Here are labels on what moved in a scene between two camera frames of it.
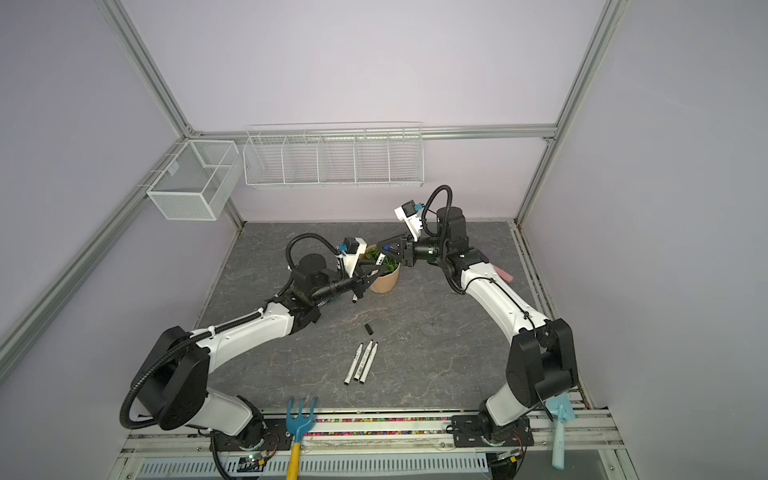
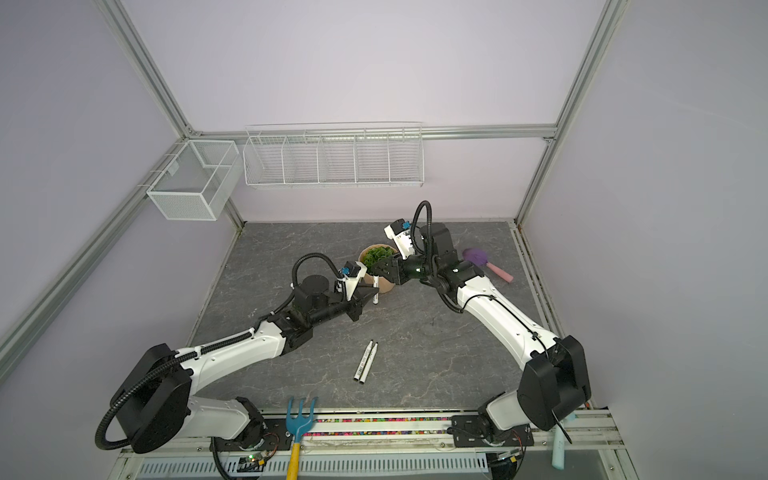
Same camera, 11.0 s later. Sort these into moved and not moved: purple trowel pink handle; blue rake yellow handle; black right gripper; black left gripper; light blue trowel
Moved: black left gripper; black right gripper
Not moved: purple trowel pink handle; light blue trowel; blue rake yellow handle
